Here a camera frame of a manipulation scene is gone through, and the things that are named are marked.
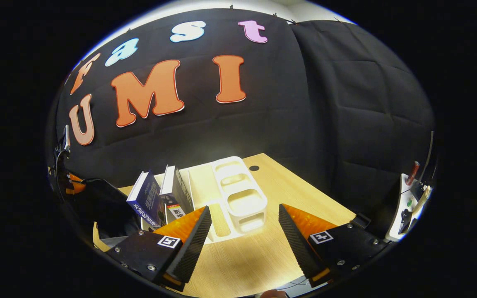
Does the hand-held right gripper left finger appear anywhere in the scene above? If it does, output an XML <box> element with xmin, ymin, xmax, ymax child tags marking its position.
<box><xmin>105</xmin><ymin>206</ymin><xmax>212</xmax><ymax>292</ymax></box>

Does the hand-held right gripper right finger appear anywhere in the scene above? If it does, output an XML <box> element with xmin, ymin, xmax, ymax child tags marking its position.
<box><xmin>279</xmin><ymin>204</ymin><xmax>390</xmax><ymax>288</ymax></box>

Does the grey schoolbag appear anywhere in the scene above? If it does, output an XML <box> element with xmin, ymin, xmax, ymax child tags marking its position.
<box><xmin>67</xmin><ymin>178</ymin><xmax>144</xmax><ymax>249</ymax></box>

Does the white spine portrait book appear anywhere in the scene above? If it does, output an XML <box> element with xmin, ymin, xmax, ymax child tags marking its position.
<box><xmin>160</xmin><ymin>166</ymin><xmax>195</xmax><ymax>220</ymax></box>

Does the white bookshelf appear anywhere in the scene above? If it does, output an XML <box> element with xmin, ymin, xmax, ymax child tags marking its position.
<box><xmin>141</xmin><ymin>156</ymin><xmax>268</xmax><ymax>245</ymax></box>

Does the blue cover book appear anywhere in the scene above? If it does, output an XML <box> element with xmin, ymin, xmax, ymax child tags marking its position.
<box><xmin>126</xmin><ymin>170</ymin><xmax>167</xmax><ymax>229</ymax></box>

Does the white side table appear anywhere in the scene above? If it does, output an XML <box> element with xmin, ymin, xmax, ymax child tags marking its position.
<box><xmin>385</xmin><ymin>161</ymin><xmax>434</xmax><ymax>243</ymax></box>

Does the row of cloth clips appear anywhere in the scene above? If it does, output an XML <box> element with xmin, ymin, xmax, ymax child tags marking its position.
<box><xmin>228</xmin><ymin>4</ymin><xmax>299</xmax><ymax>24</ymax></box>

